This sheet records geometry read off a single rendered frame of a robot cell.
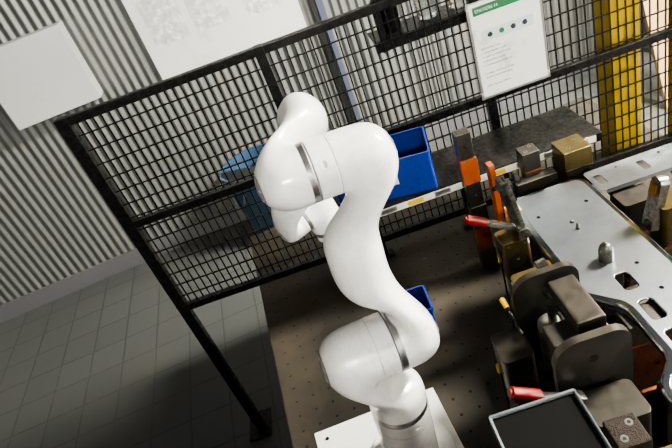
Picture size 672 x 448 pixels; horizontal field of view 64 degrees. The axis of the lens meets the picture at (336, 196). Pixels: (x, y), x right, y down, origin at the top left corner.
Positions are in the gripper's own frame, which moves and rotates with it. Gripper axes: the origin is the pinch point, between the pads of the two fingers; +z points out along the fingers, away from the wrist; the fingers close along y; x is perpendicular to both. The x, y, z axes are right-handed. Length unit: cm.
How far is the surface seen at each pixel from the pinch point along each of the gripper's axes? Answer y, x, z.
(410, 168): -17.0, 31.8, -7.6
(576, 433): 71, 4, -6
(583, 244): 29, 45, 11
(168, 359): -152, -91, 75
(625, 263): 40, 46, 12
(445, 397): 17.5, -0.8, 34.4
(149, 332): -183, -96, 71
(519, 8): -18, 85, -28
